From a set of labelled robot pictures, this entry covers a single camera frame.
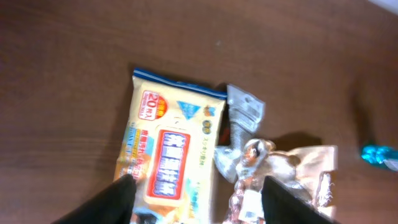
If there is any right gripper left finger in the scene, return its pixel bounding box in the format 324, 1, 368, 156
54, 174, 136, 224

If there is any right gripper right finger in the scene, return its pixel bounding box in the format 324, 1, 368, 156
261, 176, 338, 224

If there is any beige PanTree snack pouch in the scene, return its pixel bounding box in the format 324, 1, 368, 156
223, 139, 338, 223

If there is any silver foil snack packet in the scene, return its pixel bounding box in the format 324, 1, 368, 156
214, 84, 266, 183

